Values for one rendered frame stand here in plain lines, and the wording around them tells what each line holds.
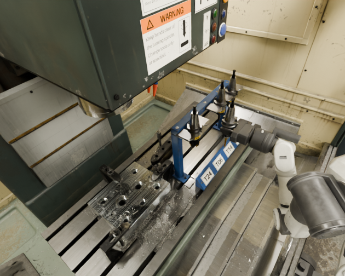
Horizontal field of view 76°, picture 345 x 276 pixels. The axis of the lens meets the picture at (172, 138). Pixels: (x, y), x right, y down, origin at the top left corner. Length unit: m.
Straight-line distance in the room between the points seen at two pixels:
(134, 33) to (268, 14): 1.06
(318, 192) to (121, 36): 0.57
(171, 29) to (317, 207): 0.54
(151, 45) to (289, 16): 1.01
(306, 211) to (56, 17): 0.67
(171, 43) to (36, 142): 0.83
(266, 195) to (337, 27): 0.89
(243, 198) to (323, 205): 0.69
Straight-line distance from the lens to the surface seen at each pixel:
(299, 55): 1.44
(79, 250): 1.09
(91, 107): 0.63
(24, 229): 1.68
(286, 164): 0.90
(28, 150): 1.17
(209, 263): 1.15
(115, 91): 0.43
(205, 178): 1.10
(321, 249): 2.18
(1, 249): 1.69
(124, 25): 0.42
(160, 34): 0.49
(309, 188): 0.68
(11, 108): 1.06
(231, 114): 0.93
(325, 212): 0.66
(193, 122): 0.90
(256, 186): 1.39
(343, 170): 0.76
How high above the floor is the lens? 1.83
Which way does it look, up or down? 44 degrees down
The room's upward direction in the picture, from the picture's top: 5 degrees counter-clockwise
